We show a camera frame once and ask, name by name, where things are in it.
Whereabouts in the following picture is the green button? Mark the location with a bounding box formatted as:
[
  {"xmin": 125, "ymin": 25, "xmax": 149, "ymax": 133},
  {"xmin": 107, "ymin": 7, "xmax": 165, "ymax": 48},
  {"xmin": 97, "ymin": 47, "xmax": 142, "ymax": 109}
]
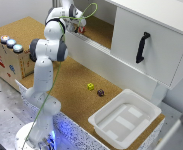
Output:
[{"xmin": 12, "ymin": 43, "xmax": 24, "ymax": 54}]

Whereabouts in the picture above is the white cabinet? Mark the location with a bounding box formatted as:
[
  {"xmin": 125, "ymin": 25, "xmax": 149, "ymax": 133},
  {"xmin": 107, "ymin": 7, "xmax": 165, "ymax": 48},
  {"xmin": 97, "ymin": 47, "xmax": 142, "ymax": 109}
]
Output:
[{"xmin": 62, "ymin": 0, "xmax": 183, "ymax": 108}]

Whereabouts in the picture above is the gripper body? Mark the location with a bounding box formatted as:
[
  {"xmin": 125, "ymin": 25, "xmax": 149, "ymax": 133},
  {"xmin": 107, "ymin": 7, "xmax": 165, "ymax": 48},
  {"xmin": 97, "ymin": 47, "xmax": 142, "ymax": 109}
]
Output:
[{"xmin": 65, "ymin": 15, "xmax": 87, "ymax": 32}]

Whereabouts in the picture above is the red button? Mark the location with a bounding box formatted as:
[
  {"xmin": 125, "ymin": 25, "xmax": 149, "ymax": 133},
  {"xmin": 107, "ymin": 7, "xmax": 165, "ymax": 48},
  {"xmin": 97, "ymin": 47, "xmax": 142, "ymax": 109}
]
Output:
[{"xmin": 0, "ymin": 34, "xmax": 10, "ymax": 45}]

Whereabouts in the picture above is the yellow block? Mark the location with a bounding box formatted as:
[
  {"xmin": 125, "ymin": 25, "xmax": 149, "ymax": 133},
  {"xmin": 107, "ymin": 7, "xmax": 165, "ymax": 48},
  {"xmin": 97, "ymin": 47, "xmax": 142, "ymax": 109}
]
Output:
[{"xmin": 87, "ymin": 83, "xmax": 95, "ymax": 91}]

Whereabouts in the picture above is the green cable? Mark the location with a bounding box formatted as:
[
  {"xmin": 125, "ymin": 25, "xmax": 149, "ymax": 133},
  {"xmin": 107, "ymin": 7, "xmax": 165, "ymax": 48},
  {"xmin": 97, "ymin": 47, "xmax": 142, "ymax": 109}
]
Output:
[{"xmin": 21, "ymin": 2, "xmax": 99, "ymax": 150}]

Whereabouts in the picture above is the wooden drawer box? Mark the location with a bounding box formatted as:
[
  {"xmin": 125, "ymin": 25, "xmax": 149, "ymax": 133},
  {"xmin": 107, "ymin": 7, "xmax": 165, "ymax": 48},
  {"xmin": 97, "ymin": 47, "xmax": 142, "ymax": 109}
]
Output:
[{"xmin": 0, "ymin": 16, "xmax": 71, "ymax": 92}]

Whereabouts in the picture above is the black door handle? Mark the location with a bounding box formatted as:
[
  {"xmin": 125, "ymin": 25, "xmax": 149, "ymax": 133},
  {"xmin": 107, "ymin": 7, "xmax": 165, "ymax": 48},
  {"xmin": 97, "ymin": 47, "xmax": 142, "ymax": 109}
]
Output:
[{"xmin": 135, "ymin": 31, "xmax": 151, "ymax": 65}]

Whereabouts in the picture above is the white plastic box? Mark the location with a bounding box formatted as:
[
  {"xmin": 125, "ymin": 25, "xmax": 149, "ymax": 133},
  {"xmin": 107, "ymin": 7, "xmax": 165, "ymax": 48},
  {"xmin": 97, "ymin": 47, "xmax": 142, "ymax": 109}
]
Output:
[{"xmin": 87, "ymin": 88, "xmax": 163, "ymax": 150}]

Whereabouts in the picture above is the white sliding door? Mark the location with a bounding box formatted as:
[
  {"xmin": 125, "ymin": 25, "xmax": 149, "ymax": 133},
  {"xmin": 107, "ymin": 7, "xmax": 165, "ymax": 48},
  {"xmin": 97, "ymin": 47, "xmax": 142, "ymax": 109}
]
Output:
[{"xmin": 109, "ymin": 6, "xmax": 183, "ymax": 90}]

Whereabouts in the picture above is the blue button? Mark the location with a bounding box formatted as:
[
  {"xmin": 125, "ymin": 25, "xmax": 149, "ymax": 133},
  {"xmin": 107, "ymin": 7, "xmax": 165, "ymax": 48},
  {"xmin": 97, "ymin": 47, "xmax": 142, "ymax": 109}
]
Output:
[{"xmin": 6, "ymin": 38, "xmax": 17, "ymax": 48}]

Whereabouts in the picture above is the purple block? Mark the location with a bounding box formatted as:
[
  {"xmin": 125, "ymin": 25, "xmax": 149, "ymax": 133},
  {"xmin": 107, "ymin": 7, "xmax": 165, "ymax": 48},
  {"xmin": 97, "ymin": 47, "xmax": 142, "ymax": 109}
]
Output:
[{"xmin": 96, "ymin": 88, "xmax": 105, "ymax": 98}]

